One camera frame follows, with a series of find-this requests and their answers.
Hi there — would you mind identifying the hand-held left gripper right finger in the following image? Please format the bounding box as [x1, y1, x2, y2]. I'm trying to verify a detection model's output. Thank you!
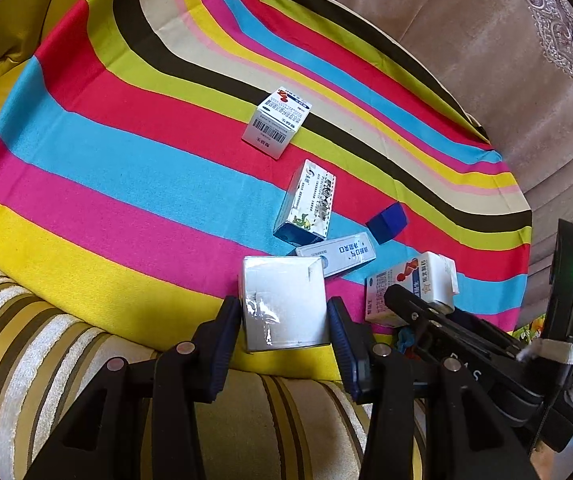
[327, 296, 542, 480]

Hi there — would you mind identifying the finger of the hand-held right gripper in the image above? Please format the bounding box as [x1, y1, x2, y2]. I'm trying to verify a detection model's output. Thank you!
[384, 284, 513, 357]

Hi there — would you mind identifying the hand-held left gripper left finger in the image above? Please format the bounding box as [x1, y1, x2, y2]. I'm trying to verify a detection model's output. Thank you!
[24, 296, 242, 480]

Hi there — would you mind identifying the white medicine box red print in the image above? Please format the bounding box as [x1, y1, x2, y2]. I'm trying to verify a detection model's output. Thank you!
[365, 251, 460, 329]
[241, 85, 315, 161]

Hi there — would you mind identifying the taped white box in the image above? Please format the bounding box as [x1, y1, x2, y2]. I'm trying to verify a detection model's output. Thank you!
[238, 255, 331, 352]

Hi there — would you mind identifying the dark blue box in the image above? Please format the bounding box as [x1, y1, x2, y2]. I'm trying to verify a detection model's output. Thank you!
[366, 203, 409, 246]

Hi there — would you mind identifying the white box blue text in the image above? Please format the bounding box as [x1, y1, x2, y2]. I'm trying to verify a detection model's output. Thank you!
[295, 232, 377, 279]

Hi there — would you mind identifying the white box blue end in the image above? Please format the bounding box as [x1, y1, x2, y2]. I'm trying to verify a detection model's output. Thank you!
[272, 159, 338, 241]

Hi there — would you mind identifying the blue plastic toy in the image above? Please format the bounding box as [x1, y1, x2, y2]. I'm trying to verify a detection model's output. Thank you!
[397, 329, 420, 357]

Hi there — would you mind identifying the green cartoon blanket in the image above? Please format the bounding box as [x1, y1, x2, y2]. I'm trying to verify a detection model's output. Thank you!
[514, 312, 547, 343]

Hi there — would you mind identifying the striped velvet cushion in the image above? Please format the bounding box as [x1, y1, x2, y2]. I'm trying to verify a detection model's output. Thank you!
[0, 255, 427, 480]

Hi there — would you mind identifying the colourful striped cloth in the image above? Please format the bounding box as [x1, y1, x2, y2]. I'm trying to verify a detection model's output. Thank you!
[0, 0, 533, 381]

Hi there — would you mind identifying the lace sheer curtain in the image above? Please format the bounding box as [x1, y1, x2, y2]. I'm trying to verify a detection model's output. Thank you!
[481, 0, 573, 146]

